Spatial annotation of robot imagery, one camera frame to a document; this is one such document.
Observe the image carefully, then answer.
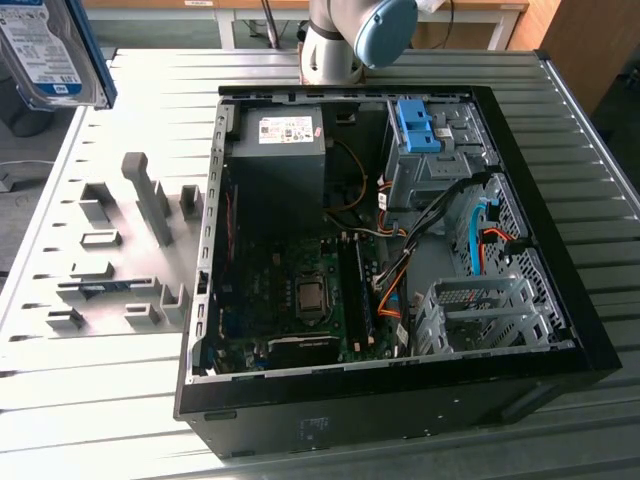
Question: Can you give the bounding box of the hard disk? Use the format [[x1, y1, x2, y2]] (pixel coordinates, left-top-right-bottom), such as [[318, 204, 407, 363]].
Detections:
[[0, 0, 119, 112]]

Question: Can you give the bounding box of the metal disk bay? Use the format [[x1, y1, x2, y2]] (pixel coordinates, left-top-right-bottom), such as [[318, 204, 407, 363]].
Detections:
[[412, 273, 556, 356]]

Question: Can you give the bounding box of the green motherboard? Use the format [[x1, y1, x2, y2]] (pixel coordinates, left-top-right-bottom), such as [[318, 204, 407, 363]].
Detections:
[[214, 234, 396, 374]]

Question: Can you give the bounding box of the silver CPU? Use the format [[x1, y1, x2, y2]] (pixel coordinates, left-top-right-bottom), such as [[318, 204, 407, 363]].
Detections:
[[298, 283, 326, 310]]

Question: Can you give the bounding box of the black RAM slot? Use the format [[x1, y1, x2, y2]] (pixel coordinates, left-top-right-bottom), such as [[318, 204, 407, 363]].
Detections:
[[338, 234, 362, 351], [355, 234, 377, 346]]

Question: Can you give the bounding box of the black CPU socket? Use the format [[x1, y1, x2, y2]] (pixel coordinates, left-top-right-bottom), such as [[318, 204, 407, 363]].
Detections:
[[292, 269, 334, 326]]

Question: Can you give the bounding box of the grey power supply unit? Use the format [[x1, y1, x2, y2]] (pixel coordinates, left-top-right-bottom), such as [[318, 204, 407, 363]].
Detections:
[[227, 104, 329, 236]]

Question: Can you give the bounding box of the black graphics card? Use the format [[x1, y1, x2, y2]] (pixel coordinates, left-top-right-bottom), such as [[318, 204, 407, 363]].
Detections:
[[267, 333, 341, 366]]

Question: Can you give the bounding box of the metal drive cage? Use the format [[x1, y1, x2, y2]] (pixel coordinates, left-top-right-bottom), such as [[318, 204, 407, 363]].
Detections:
[[384, 97, 501, 211]]

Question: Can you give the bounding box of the blue plastic drive latch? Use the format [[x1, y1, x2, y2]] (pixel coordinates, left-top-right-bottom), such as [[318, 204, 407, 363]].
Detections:
[[394, 99, 444, 154]]

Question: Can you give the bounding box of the grey parts rack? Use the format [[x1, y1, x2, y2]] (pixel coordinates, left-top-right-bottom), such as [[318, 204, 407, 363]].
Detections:
[[44, 151, 206, 341]]

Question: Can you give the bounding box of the black open PC case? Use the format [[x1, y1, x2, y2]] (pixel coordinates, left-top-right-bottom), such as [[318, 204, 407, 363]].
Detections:
[[172, 83, 624, 459]]

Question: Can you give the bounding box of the blue RAM stick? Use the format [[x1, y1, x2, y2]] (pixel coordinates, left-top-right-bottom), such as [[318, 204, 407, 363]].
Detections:
[[55, 279, 154, 296]]

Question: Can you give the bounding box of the black mesh waste basket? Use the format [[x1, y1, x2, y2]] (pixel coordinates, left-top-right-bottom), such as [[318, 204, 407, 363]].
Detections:
[[0, 74, 51, 139]]

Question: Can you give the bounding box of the brown wooden cabinet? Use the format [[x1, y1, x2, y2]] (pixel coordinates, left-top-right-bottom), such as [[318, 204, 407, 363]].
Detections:
[[507, 0, 640, 116]]

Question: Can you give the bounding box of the multicolour power wire bundle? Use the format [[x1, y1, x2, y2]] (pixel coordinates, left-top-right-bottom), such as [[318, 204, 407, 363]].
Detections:
[[324, 212, 407, 240]]

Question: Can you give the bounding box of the yellow wire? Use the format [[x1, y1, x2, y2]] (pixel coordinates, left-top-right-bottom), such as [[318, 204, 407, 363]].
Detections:
[[324, 142, 369, 214]]

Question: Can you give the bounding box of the orange wire bundle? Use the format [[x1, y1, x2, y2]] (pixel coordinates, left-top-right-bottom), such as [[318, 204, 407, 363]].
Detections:
[[377, 279, 401, 320]]

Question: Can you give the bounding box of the black cable bundle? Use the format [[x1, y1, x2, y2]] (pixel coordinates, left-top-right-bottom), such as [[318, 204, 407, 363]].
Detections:
[[372, 172, 489, 296]]

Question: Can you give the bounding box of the light blue data wire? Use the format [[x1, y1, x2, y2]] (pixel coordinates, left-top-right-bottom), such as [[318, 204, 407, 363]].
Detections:
[[469, 197, 494, 276]]

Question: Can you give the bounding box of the orange-red data wire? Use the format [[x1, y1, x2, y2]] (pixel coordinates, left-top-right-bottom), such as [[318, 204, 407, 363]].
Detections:
[[477, 227, 516, 274]]

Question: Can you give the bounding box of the wooden desk with white frame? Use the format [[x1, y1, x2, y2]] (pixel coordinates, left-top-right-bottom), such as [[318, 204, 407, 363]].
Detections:
[[82, 0, 531, 51]]

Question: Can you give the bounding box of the white cable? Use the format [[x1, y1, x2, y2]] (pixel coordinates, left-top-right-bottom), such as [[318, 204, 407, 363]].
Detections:
[[0, 158, 57, 169]]

